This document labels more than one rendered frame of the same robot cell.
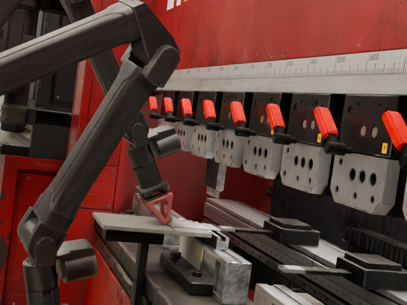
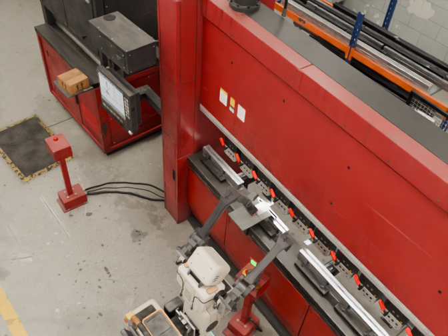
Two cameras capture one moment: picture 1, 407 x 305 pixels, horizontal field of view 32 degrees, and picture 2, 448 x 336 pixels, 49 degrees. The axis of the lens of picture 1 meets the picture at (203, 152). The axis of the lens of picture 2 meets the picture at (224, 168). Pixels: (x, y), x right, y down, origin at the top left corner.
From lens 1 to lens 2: 278 cm
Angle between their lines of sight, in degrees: 47
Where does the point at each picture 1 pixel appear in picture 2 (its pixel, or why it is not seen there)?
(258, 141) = (299, 223)
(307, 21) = (322, 216)
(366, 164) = (345, 269)
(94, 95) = (181, 120)
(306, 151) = (323, 246)
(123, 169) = (195, 138)
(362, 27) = (344, 241)
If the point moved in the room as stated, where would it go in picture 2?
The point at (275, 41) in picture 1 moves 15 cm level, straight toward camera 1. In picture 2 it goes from (307, 204) to (315, 223)
